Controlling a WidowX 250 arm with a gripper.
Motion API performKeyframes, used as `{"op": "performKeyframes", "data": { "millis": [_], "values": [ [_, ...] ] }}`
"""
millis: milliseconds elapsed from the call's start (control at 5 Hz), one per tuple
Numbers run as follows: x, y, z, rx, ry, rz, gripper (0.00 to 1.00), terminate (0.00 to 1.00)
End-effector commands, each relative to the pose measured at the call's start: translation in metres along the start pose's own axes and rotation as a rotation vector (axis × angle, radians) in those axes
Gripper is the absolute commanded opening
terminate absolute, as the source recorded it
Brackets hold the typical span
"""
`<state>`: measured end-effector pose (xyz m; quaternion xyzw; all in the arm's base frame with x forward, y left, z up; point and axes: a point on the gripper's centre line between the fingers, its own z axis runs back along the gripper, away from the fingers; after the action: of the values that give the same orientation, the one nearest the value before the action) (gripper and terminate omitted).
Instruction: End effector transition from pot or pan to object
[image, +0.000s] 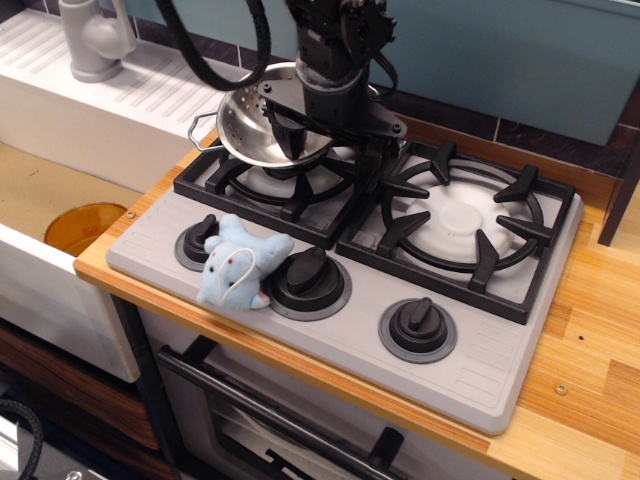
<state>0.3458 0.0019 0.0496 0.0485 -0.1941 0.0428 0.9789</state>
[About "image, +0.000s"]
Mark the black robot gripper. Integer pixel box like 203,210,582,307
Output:
258,43,406,200

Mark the stainless steel colander pot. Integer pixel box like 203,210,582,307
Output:
188,62,341,169

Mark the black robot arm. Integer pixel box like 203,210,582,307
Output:
259,1,407,192

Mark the black left burner grate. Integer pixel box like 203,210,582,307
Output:
174,142,365,249

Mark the black burner grate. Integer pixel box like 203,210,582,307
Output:
174,142,365,249
337,140,583,324

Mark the black middle stove knob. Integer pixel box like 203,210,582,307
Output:
264,247,353,322

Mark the black stove knob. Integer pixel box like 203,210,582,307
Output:
264,247,353,322
174,214,219,272
378,297,458,364

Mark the light blue plush toy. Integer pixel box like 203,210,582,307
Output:
197,214,294,310

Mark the grey toy stove top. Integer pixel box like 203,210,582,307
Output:
105,137,585,435

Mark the black right burner grate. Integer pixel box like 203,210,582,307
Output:
337,140,583,324

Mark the black left stove knob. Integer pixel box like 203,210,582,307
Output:
174,214,219,272

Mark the black right stove knob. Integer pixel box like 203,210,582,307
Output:
378,297,458,364

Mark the grey toy faucet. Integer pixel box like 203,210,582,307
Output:
58,0,137,83

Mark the white toy sink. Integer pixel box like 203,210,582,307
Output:
1,9,222,383

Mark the orange plastic plate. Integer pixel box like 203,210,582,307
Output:
44,203,127,257

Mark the toy oven door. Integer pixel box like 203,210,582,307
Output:
140,311,504,479

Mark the black braided cable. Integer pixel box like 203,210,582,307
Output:
153,0,270,92

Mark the dark wooden shelf post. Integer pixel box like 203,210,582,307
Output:
598,140,639,247

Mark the black oven door handle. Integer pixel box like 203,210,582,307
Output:
157,337,404,479

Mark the black braided hose lower left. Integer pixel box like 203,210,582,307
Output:
0,398,45,480

